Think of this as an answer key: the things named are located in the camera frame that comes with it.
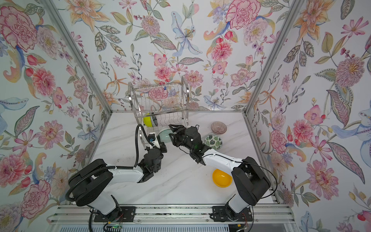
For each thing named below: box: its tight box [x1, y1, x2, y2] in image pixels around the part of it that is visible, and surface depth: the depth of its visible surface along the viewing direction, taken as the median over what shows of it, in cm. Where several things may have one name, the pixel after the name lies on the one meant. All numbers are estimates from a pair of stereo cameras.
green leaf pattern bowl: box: [204, 134, 223, 151], surface depth 103 cm
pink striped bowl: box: [210, 121, 228, 136], surface depth 109 cm
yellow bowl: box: [212, 168, 233, 189], surface depth 86 cm
